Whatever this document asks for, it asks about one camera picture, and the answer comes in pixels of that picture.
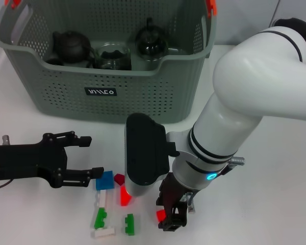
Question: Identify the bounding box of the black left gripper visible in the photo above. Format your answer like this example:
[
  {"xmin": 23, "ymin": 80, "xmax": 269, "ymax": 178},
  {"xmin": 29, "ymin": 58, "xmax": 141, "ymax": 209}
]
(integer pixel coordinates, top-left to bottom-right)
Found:
[{"xmin": 0, "ymin": 130, "xmax": 105, "ymax": 189}]

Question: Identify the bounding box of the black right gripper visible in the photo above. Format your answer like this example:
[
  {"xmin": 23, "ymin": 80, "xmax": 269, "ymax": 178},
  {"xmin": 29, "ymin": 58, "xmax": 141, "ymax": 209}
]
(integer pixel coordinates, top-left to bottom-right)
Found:
[{"xmin": 155, "ymin": 173, "xmax": 195, "ymax": 232}]

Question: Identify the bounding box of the green stepped brick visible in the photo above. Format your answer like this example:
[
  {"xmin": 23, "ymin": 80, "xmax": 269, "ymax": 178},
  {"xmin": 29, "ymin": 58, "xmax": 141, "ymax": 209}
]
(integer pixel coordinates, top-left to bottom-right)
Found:
[
  {"xmin": 93, "ymin": 207, "xmax": 108, "ymax": 229},
  {"xmin": 124, "ymin": 213, "xmax": 135, "ymax": 236}
]

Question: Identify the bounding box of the glass teacup with black base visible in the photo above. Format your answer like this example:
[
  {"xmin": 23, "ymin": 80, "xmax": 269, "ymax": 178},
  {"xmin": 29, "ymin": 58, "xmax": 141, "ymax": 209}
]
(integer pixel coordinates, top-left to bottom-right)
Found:
[
  {"xmin": 93, "ymin": 42, "xmax": 133, "ymax": 71},
  {"xmin": 135, "ymin": 17, "xmax": 168, "ymax": 61}
]

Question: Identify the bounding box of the grey perforated storage bin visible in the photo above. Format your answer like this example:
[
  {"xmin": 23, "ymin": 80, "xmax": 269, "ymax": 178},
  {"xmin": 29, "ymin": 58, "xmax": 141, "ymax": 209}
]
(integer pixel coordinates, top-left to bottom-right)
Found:
[{"xmin": 0, "ymin": 0, "xmax": 217, "ymax": 125}]

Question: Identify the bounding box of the blue square brick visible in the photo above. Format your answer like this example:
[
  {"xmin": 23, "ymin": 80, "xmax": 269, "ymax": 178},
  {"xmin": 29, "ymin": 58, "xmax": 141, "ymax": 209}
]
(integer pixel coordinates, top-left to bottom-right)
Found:
[{"xmin": 95, "ymin": 170, "xmax": 116, "ymax": 191}]

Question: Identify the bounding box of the long white brick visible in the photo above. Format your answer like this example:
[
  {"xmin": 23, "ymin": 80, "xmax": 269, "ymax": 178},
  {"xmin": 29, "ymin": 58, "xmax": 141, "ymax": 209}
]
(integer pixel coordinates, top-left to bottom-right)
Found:
[{"xmin": 91, "ymin": 190, "xmax": 112, "ymax": 229}]

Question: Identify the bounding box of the red slope brick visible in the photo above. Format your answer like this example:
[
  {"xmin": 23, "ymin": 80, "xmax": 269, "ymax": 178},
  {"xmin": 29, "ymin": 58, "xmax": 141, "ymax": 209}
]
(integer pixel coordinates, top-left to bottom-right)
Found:
[{"xmin": 119, "ymin": 186, "xmax": 132, "ymax": 206}]

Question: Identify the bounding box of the short white studded brick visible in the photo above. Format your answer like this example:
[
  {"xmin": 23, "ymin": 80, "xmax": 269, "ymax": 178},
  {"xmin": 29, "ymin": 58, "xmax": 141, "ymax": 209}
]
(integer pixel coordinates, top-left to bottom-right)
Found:
[{"xmin": 91, "ymin": 228, "xmax": 116, "ymax": 239}]

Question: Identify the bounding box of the black clay teapot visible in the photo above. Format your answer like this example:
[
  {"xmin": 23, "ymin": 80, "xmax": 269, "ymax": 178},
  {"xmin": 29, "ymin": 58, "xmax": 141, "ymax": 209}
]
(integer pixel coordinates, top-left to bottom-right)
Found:
[{"xmin": 52, "ymin": 30, "xmax": 99, "ymax": 64}]

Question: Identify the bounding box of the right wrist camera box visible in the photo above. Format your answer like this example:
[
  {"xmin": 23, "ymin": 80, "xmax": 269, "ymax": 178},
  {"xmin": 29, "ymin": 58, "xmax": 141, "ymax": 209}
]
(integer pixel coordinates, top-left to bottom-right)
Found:
[{"xmin": 124, "ymin": 113, "xmax": 181, "ymax": 197}]

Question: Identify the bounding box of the right gripper cable with plugs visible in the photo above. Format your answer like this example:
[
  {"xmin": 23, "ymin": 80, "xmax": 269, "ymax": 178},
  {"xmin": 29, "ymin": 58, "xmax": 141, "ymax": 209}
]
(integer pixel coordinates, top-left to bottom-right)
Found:
[{"xmin": 185, "ymin": 156, "xmax": 246, "ymax": 214}]

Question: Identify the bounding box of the orange bin handle grip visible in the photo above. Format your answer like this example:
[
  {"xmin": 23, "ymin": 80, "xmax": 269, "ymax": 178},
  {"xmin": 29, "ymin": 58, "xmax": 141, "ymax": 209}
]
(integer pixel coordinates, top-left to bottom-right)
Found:
[
  {"xmin": 206, "ymin": 0, "xmax": 217, "ymax": 18},
  {"xmin": 4, "ymin": 0, "xmax": 21, "ymax": 9}
]

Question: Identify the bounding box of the glass pitcher with black handle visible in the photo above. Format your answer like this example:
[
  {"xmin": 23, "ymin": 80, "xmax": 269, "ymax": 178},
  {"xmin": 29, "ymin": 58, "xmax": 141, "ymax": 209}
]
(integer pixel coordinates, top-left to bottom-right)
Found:
[{"xmin": 271, "ymin": 17, "xmax": 306, "ymax": 66}]

